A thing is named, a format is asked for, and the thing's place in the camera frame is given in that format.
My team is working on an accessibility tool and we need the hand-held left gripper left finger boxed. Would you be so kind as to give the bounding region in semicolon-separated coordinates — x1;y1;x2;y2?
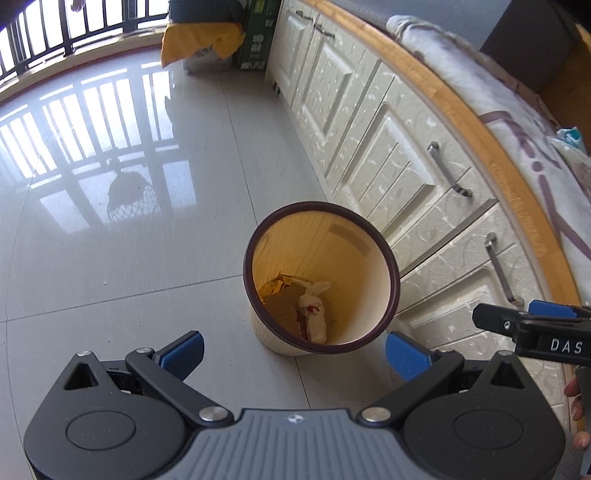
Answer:
61;330;232;426

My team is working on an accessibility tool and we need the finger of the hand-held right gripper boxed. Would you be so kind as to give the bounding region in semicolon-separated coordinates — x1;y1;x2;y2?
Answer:
527;299;591;320
472;303;536;343

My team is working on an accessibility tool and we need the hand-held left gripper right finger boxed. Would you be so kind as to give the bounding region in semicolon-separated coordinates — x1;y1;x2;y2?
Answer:
359;331;532;426

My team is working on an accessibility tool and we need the yellow round waste bin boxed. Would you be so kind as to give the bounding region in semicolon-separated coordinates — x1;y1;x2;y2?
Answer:
243;202;400;357

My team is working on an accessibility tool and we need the white tissue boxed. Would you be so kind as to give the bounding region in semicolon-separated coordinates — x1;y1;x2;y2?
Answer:
297;280;332;343

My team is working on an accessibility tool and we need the yellow paper box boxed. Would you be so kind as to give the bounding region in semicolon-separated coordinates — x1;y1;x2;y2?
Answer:
259;273;301;305

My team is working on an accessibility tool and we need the person's right hand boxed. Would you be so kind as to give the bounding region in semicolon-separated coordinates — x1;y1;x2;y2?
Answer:
564;376;591;449

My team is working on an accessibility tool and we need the teal wipes packet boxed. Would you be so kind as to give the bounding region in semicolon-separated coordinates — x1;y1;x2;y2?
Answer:
556;127;589;155

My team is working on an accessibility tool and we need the white bench cabinet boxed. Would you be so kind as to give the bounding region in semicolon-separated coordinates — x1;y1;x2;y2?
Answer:
265;0;583;462

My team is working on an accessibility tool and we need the white printed blanket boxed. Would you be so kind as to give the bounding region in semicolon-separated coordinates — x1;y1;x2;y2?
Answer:
385;14;591;264

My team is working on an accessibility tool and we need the white printed sack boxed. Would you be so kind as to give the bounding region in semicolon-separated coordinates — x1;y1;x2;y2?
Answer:
182;45;233;72

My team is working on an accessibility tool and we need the yellow cloth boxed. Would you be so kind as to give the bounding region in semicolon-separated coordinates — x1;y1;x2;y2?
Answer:
161;21;245;68

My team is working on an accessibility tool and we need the green carton box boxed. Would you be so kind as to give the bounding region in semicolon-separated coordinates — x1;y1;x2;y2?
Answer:
238;0;282;71

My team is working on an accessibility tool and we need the grey bench cushion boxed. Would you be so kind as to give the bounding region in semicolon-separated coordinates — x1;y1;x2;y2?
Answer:
330;0;398;28

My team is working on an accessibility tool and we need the dark blue basin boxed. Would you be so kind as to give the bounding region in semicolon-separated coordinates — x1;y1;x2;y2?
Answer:
168;0;252;24

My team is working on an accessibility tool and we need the black balcony railing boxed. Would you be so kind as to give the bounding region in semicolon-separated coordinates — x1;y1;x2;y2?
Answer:
0;0;167;95

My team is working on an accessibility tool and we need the metal cabinet handle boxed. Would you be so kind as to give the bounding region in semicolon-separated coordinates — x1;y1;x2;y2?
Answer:
427;142;474;198
485;233;525;305

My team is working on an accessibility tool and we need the wooden wall panel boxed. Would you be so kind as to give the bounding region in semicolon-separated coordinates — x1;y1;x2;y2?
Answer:
538;28;591;153

